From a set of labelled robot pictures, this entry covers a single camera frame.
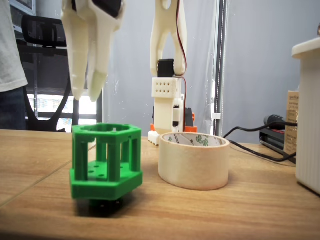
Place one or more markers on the green hexagonal printed component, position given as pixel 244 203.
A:
pixel 105 186

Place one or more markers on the white ribbed bin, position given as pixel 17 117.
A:
pixel 310 112

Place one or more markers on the black mesh office chair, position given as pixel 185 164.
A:
pixel 42 37

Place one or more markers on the grey storage shelf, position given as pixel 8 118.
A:
pixel 22 15

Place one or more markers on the person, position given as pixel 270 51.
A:
pixel 8 50

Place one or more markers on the orange table clamp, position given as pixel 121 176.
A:
pixel 190 129

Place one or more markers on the small white tag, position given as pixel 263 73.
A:
pixel 216 116

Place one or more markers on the beige masking tape roll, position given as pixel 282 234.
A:
pixel 192 165

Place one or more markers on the black electronic device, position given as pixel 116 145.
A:
pixel 271 140

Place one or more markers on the brown cardboard box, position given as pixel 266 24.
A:
pixel 291 117

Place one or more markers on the grey metal window post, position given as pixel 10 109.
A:
pixel 99 112
pixel 221 62

